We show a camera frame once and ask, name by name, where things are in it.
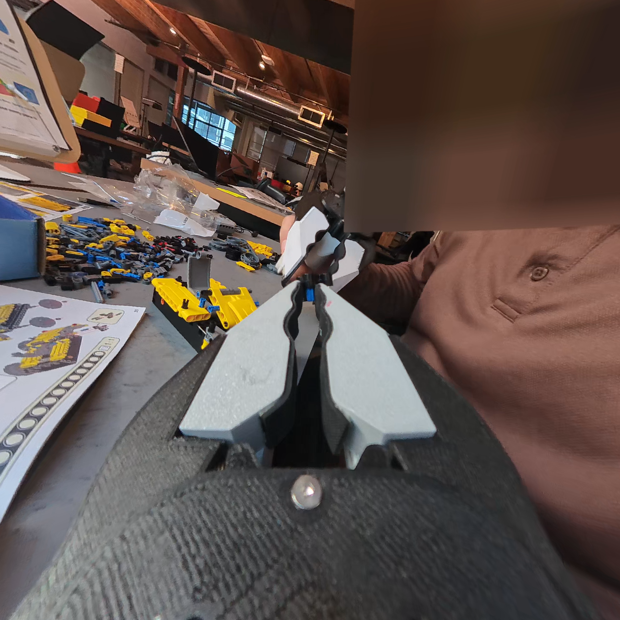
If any wooden edged table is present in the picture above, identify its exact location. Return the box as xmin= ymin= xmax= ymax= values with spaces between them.
xmin=140 ymin=160 xmax=296 ymax=228

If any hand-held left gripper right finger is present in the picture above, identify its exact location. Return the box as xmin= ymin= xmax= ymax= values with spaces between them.
xmin=314 ymin=283 xmax=438 ymax=470

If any paned window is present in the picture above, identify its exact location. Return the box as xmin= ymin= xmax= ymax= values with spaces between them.
xmin=181 ymin=99 xmax=239 ymax=152

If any pile of loose building pieces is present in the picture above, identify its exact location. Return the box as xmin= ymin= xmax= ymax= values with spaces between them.
xmin=44 ymin=215 xmax=214 ymax=303

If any black foam board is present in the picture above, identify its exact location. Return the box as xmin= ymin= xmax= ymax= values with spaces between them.
xmin=25 ymin=0 xmax=106 ymax=61

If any printed paper sheet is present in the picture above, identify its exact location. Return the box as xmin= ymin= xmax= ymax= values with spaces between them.
xmin=237 ymin=185 xmax=291 ymax=203

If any pile of grey wheel pieces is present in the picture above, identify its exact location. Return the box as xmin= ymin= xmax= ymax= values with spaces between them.
xmin=208 ymin=235 xmax=282 ymax=272

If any dark wooden workbench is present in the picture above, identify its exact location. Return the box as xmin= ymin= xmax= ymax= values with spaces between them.
xmin=75 ymin=127 xmax=151 ymax=177

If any crumpled clear plastic bag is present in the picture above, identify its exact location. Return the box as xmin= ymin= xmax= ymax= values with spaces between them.
xmin=133 ymin=165 xmax=221 ymax=219

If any yellow printed leaflet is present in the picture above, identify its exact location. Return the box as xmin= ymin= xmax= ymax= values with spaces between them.
xmin=0 ymin=181 xmax=93 ymax=219

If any open instruction booklet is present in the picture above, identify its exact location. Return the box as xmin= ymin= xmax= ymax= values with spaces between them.
xmin=0 ymin=283 xmax=146 ymax=521

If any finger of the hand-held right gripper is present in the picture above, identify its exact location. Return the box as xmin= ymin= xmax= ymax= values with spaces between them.
xmin=275 ymin=206 xmax=331 ymax=287
xmin=328 ymin=238 xmax=368 ymax=294

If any metal air duct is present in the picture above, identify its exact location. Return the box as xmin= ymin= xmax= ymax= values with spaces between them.
xmin=213 ymin=70 xmax=349 ymax=129

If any wooden sign board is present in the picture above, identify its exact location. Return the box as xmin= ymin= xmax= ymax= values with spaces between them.
xmin=0 ymin=0 xmax=83 ymax=160

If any blue cardboard box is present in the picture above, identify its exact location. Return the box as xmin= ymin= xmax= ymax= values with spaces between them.
xmin=0 ymin=194 xmax=47 ymax=283

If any black and blue pin connector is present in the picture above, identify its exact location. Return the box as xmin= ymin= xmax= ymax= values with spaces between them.
xmin=299 ymin=272 xmax=326 ymax=303

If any person's right forearm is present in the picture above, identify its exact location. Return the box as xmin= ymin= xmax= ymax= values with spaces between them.
xmin=339 ymin=232 xmax=437 ymax=335

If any stack of coloured bins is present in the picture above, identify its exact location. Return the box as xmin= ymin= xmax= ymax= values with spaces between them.
xmin=70 ymin=91 xmax=127 ymax=140

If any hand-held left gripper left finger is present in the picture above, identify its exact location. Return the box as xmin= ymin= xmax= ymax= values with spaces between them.
xmin=178 ymin=280 xmax=302 ymax=451

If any yellow toy vehicle model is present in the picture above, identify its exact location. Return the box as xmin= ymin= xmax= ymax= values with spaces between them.
xmin=151 ymin=256 xmax=260 ymax=352

